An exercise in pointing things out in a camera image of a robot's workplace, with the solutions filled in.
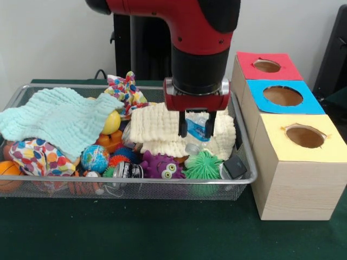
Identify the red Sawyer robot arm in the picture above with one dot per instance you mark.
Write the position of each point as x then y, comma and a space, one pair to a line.
200, 27

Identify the crumpled polka dot cloth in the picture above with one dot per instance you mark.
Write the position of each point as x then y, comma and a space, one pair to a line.
38, 157

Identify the blue globe ball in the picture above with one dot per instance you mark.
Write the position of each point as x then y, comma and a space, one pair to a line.
95, 159

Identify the purple monster toy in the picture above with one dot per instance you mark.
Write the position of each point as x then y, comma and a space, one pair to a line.
157, 163

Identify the black furniture panel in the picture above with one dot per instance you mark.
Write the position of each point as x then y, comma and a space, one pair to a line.
336, 54

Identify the dark green tablecloth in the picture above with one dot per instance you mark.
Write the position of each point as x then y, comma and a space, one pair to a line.
162, 230

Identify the cream waffle cloth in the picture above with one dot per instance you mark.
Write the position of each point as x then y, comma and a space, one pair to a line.
151, 124

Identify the green spiky rubber ball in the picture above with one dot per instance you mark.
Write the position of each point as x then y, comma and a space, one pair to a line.
203, 165

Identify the mint green waffle cloth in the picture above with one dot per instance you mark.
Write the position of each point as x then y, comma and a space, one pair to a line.
54, 116

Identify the wooden box with three holes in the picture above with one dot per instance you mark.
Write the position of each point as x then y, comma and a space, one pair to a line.
298, 189

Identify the orange basketball toy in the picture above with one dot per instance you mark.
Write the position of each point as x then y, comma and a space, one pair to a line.
8, 169

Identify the yellow ball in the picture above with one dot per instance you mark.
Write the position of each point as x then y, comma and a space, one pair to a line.
112, 123

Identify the crushed clear plastic bottle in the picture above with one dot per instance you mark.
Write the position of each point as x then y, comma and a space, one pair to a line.
198, 127

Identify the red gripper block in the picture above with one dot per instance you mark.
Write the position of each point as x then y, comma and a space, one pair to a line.
198, 103

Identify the neighbouring green covered table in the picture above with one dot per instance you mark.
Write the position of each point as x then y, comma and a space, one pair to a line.
339, 103

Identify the knotted polka dot cloth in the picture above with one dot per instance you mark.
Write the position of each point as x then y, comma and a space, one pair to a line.
127, 92

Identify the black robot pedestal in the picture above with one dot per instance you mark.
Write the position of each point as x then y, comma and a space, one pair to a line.
146, 48

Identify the small black square box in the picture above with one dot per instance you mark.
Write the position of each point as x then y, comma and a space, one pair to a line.
236, 165

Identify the shallow clear mesh bin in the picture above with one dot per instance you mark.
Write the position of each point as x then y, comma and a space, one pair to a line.
81, 187

